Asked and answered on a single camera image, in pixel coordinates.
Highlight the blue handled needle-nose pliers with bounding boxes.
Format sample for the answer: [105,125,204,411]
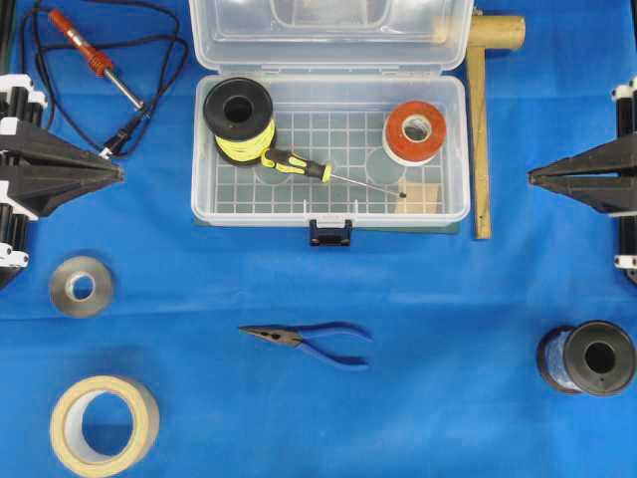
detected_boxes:
[238,323,372,371]

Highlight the black power cable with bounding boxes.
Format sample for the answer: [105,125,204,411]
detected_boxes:
[18,0,189,160]

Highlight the yellow black screwdriver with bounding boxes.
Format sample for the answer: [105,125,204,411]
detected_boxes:
[261,148,407,199]

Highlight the wooden mallet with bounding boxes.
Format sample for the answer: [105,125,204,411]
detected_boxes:
[465,10,527,240]

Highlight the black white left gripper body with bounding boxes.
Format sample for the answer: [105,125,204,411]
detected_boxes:
[1,74,48,289]

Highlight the grey tape roll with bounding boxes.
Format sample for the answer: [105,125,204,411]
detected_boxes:
[49,256,114,319]

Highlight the beige masking tape roll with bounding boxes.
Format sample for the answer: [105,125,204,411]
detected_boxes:
[50,375,160,477]

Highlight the small wooden block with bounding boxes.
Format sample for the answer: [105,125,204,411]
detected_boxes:
[394,179,443,214]

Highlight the yellow wire spool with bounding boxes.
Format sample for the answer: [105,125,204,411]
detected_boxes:
[203,77,276,167]

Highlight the orange soldering iron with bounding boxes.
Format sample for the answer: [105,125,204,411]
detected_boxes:
[48,9,144,111]

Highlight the red tape roll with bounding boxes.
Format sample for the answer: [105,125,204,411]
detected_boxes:
[382,101,447,167]

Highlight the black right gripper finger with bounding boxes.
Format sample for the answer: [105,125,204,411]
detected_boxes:
[529,173,636,215]
[529,133,636,178]

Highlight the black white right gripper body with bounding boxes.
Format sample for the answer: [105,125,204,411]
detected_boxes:
[611,77,637,285]

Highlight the blue table cloth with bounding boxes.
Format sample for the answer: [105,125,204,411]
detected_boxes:
[1,1,636,477]

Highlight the clear plastic toolbox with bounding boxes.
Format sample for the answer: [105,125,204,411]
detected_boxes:
[190,1,474,245]

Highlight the blue wire spool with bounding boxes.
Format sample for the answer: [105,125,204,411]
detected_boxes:
[535,321,636,396]

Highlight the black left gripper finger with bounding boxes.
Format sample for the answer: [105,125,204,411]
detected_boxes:
[1,119,123,174]
[1,165,123,217]

